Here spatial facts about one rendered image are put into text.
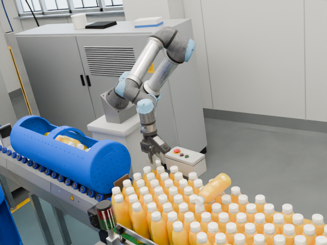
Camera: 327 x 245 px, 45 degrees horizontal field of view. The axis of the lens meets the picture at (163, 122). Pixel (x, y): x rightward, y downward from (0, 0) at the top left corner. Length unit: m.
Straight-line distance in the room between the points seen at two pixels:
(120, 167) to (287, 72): 2.72
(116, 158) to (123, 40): 1.83
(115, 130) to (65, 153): 0.37
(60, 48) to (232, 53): 1.91
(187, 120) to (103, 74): 0.96
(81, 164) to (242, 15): 2.89
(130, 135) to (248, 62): 2.44
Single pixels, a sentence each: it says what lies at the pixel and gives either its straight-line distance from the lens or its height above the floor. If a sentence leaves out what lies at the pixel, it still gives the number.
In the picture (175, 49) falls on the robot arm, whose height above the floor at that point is 1.60.
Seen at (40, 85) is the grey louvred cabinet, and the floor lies 0.83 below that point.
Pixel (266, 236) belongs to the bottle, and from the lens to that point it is 1.59.
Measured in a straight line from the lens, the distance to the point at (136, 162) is 2.52.
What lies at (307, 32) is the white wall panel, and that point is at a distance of 4.27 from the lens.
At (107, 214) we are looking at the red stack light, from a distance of 1.54.
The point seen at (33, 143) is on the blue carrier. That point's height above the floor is 1.17.
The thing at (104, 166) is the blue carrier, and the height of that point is 1.12.
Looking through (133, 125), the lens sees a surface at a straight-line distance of 2.42.
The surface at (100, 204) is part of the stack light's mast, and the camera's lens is 1.55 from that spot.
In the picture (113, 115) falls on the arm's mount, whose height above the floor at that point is 1.20.
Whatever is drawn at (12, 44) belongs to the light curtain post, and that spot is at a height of 1.61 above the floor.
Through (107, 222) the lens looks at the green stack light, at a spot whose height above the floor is 1.20.
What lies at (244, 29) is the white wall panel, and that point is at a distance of 4.50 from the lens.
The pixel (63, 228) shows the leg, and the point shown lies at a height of 0.21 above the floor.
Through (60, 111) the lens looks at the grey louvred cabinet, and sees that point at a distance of 4.87.
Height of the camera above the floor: 2.11
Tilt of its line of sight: 24 degrees down
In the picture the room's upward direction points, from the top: 10 degrees counter-clockwise
